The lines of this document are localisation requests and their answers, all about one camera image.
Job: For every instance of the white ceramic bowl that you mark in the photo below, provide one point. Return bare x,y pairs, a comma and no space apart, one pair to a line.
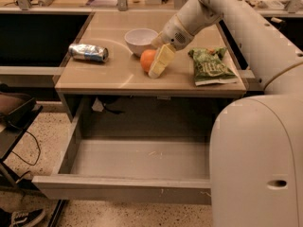
140,39

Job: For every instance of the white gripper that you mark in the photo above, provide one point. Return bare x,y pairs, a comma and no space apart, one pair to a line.
175,32

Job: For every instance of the green chip bag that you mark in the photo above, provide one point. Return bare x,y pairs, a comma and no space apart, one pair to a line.
209,67

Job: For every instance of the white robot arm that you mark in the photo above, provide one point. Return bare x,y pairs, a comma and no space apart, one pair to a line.
256,144

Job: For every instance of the black cart with cable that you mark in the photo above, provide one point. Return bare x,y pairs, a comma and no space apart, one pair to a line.
17,113

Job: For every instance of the orange fruit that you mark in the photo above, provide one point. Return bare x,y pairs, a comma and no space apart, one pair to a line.
146,59

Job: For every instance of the black sneaker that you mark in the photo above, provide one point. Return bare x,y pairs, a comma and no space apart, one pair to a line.
27,219

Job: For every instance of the grey drawer cabinet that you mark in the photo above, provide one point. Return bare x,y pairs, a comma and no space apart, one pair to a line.
122,73

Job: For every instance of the crushed silver soda can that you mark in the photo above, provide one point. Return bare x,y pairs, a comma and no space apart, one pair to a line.
88,52

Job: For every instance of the open grey top drawer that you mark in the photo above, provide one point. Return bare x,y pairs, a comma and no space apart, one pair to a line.
143,149

